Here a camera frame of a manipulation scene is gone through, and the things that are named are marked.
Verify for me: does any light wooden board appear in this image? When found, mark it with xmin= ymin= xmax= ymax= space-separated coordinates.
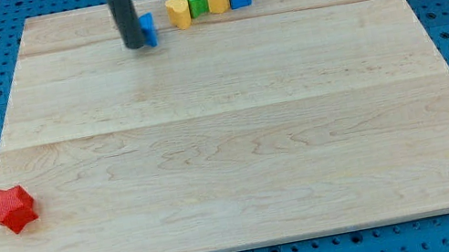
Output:
xmin=0 ymin=0 xmax=449 ymax=252

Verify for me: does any red star block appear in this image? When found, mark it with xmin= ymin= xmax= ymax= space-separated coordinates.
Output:
xmin=0 ymin=185 xmax=38 ymax=234

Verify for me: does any blue block behind rod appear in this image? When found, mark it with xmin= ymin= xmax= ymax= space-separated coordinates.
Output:
xmin=139 ymin=12 xmax=158 ymax=47

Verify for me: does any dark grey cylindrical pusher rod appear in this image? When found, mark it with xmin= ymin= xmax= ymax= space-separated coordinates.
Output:
xmin=106 ymin=0 xmax=145 ymax=49

